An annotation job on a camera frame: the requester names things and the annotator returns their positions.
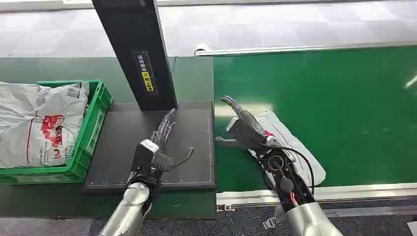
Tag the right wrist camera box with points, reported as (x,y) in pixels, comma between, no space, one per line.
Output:
(231,124)

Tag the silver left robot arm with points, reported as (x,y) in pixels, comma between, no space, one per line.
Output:
(130,208)

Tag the green plastic crate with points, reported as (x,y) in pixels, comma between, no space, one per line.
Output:
(83,143)

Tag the black scanner base plate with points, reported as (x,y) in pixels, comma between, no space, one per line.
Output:
(120,146)

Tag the yellow and white post label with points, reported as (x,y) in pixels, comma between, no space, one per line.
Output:
(146,74)

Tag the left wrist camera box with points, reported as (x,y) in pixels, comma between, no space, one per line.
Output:
(143,158)

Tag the green conveyor belt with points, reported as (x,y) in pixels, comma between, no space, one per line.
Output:
(342,114)

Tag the grey plastic mailer parcel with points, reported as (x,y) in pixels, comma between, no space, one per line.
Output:
(303,153)

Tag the long silver conveyor rail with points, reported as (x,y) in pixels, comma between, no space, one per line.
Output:
(309,48)

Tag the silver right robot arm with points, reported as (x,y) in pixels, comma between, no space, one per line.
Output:
(306,218)

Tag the small metal rail bracket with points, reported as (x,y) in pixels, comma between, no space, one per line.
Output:
(225,207)

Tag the black scanner post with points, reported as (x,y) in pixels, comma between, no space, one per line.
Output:
(137,35)

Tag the white parcel with red print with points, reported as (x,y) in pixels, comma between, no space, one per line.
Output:
(32,127)

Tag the wide silver conveyor rail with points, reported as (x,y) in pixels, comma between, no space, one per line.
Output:
(358,192)

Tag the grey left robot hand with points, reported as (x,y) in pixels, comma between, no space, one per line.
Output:
(163,159)

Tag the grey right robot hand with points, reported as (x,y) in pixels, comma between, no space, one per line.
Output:
(249,133)

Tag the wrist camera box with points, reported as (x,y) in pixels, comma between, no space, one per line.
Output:
(231,124)
(143,158)

